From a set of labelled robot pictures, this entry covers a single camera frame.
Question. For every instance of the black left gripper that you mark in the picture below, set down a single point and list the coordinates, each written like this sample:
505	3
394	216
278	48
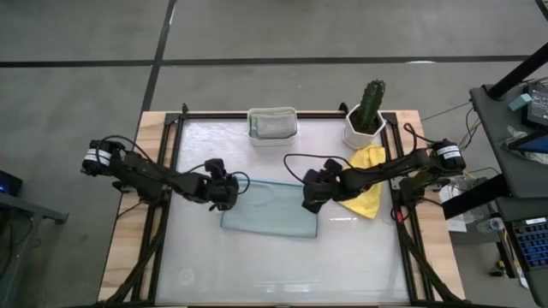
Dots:
222	190

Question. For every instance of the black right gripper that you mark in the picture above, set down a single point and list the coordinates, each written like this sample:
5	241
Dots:
321	188

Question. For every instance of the light blue microfiber towel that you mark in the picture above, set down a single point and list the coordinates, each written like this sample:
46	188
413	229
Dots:
269	209

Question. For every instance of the yellow microfiber towel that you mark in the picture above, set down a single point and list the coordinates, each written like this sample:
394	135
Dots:
364	205

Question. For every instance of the grey microfiber towel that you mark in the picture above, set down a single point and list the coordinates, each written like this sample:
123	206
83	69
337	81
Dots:
276	126

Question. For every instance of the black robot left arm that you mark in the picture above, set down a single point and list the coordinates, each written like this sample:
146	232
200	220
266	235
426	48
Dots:
141	173

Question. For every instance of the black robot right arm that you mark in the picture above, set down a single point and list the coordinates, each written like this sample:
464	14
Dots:
398	169

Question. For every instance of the white plastic bin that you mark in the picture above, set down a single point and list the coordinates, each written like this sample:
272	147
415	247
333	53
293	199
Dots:
274	142

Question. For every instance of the white hexagonal plant pot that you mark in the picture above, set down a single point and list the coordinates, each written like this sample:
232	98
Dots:
353	137

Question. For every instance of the white paper sheet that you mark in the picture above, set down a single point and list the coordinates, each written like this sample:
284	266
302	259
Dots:
456	214

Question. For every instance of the black desk leg bar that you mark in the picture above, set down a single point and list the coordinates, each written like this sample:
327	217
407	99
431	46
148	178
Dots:
475	197

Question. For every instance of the clear plastic bottle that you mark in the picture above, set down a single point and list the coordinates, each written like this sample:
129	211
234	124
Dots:
492	224

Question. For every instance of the grey side desk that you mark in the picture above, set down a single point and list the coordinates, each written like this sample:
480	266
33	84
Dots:
503	171

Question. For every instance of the grey metal table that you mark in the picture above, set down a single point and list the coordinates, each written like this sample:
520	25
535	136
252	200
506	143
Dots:
25	209

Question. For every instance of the black device with blue light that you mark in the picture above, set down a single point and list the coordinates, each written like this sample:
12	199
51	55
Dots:
8	184

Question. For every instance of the backlit keyboard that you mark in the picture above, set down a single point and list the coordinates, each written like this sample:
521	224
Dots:
533	244

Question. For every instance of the blue tablet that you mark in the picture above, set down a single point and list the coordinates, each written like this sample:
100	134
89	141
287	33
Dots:
533	144

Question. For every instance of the teal box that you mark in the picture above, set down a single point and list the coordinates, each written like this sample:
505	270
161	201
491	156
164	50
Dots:
520	102

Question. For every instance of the black pole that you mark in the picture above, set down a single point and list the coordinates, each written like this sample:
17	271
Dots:
518	72

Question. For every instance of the black electronic device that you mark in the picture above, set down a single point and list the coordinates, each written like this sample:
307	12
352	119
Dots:
538	107

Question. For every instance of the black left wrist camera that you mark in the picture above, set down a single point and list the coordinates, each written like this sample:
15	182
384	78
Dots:
215	167

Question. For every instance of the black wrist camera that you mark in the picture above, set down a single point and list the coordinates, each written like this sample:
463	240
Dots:
215	167
333	166

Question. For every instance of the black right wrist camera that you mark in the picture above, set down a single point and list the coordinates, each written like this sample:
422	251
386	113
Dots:
333	166

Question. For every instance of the black frame clamp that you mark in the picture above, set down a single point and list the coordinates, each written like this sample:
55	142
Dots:
343	107
185	108

